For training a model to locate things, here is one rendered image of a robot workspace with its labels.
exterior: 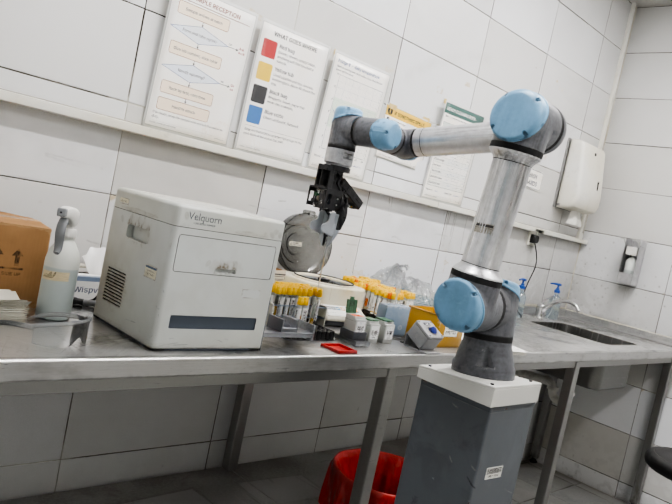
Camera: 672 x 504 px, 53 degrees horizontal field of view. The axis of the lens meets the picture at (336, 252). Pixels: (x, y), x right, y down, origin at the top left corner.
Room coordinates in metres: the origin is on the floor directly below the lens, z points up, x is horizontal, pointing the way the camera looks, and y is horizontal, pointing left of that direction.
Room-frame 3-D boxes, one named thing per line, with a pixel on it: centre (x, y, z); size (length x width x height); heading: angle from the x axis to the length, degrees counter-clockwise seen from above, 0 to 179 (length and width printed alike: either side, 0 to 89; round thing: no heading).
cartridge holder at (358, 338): (1.82, -0.09, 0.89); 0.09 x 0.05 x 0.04; 43
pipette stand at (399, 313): (2.03, -0.21, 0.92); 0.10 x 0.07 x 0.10; 130
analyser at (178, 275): (1.51, 0.31, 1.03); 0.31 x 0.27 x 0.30; 135
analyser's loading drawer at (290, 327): (1.58, 0.11, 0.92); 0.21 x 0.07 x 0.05; 135
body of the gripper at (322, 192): (1.76, 0.05, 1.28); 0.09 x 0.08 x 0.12; 136
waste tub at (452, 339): (2.10, -0.35, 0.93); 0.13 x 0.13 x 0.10; 44
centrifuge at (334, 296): (2.14, 0.01, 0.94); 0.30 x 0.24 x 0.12; 36
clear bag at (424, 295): (2.73, -0.38, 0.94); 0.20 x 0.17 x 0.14; 110
